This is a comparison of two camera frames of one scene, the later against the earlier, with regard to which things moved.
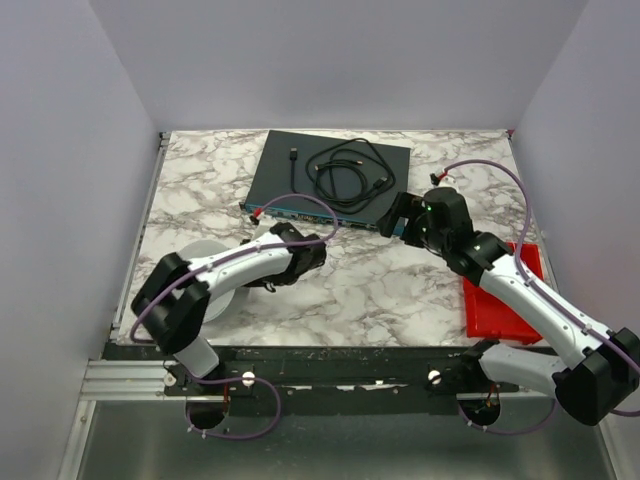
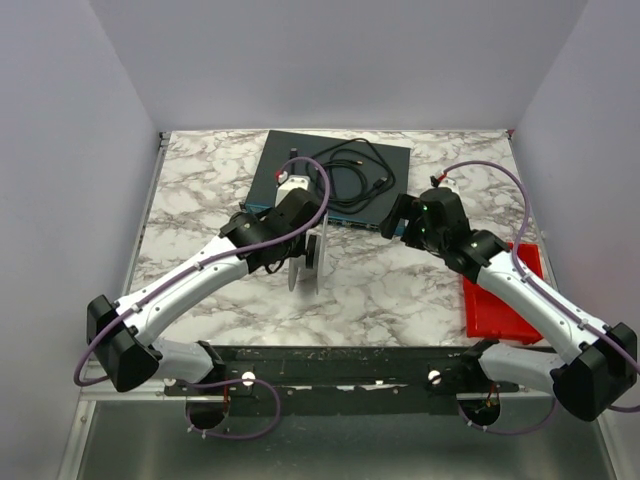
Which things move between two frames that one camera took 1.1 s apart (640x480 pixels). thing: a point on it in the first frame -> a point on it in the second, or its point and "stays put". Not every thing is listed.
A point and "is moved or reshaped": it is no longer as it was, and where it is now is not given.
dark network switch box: [327, 180] stays put
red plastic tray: [488, 316] stays put
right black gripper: [396, 217] stays put
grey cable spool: [220, 302] is moved or reshaped
